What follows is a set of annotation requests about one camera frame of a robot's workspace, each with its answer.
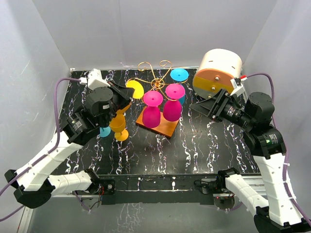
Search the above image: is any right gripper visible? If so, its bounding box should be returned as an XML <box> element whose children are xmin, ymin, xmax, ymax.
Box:
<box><xmin>190</xmin><ymin>88</ymin><xmax>254</xmax><ymax>130</ymax></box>

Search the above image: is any orange wine glass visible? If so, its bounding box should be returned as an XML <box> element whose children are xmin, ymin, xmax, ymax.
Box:
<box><xmin>109</xmin><ymin>114</ymin><xmax>129</xmax><ymax>141</ymax></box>
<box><xmin>115</xmin><ymin>78</ymin><xmax>145</xmax><ymax>115</ymax></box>

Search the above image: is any magenta wine glass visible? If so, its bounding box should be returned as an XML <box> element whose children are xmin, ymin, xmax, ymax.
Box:
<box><xmin>163</xmin><ymin>83</ymin><xmax>185</xmax><ymax>122</ymax></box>
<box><xmin>142</xmin><ymin>91</ymin><xmax>163</xmax><ymax>128</ymax></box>

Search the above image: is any blue wine glass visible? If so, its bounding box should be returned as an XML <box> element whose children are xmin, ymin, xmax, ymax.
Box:
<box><xmin>99</xmin><ymin>126</ymin><xmax>111</xmax><ymax>138</ymax></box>
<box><xmin>166</xmin><ymin>68</ymin><xmax>189</xmax><ymax>105</ymax></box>

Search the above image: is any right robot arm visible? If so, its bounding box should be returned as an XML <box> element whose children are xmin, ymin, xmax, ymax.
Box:
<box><xmin>191</xmin><ymin>89</ymin><xmax>311</xmax><ymax>233</ymax></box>

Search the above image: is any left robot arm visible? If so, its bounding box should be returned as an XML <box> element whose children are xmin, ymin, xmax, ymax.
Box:
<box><xmin>4</xmin><ymin>82</ymin><xmax>134</xmax><ymax>209</ymax></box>

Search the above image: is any white orange cylindrical container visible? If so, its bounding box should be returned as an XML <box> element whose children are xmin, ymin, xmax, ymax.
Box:
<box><xmin>192</xmin><ymin>49</ymin><xmax>242</xmax><ymax>99</ymax></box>

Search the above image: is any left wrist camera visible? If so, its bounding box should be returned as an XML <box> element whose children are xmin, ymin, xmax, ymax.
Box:
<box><xmin>79</xmin><ymin>68</ymin><xmax>110</xmax><ymax>90</ymax></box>

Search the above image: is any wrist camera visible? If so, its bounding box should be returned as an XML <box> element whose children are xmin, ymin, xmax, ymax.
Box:
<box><xmin>230</xmin><ymin>75</ymin><xmax>247</xmax><ymax>98</ymax></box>
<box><xmin>79</xmin><ymin>68</ymin><xmax>110</xmax><ymax>90</ymax></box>

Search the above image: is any gold wire wine glass rack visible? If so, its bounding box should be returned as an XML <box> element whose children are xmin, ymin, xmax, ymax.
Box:
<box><xmin>126</xmin><ymin>60</ymin><xmax>189</xmax><ymax>138</ymax></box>

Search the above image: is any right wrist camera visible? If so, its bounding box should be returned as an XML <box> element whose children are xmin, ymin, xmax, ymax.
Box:
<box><xmin>230</xmin><ymin>75</ymin><xmax>247</xmax><ymax>98</ymax></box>

